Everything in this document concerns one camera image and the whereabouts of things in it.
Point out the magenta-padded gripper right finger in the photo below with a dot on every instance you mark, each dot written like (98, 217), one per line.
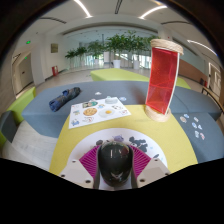
(154, 170)

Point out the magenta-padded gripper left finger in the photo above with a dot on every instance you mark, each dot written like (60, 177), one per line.
(75, 171)

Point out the black computer mouse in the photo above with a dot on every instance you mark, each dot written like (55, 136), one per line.
(115, 163)

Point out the white round printed mouse pad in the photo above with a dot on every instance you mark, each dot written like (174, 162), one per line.
(110, 135)

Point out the small printed sticker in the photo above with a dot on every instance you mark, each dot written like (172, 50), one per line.
(194, 125)
(202, 136)
(183, 119)

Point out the white food-print sticker sheet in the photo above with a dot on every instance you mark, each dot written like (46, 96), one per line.
(96, 113)

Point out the folded blue umbrella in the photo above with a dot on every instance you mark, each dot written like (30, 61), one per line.
(63, 99)

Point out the small pale round container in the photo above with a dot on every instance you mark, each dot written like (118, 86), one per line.
(111, 99)

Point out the lime green sofa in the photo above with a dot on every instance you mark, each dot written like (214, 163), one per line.
(21, 103)

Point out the lime green bench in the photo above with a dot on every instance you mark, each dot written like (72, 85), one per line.
(116, 75)

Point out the red fire extinguisher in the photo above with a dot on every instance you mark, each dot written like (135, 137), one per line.
(54, 70)

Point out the row of potted green plants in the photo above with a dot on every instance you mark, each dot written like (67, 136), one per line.
(116, 45)

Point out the green exit sign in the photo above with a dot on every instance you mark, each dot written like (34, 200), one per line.
(28, 42)

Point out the ceiling light strips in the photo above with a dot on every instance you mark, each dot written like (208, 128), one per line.
(151, 11)

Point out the wall picture frame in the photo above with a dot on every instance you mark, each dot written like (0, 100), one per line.
(54, 48)

